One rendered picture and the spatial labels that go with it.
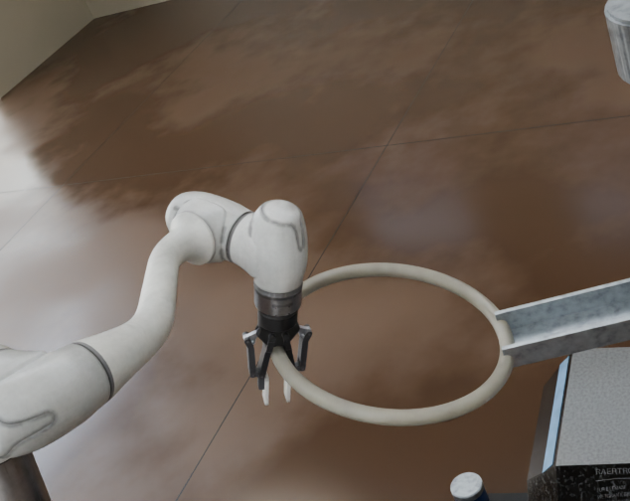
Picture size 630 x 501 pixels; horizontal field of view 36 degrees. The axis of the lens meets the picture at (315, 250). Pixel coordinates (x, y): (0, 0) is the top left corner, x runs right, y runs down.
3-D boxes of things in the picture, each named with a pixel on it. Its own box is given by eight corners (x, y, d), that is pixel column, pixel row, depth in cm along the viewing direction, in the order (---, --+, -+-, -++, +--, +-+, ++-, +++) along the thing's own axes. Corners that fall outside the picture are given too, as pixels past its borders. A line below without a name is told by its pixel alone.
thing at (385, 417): (498, 275, 212) (500, 264, 210) (532, 435, 171) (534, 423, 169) (275, 266, 212) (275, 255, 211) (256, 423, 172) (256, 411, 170)
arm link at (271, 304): (308, 291, 174) (307, 317, 177) (297, 263, 181) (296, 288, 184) (258, 297, 172) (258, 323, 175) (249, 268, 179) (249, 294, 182)
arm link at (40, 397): (100, 338, 132) (36, 327, 140) (-6, 402, 119) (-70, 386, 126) (122, 420, 136) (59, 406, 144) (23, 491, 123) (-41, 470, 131)
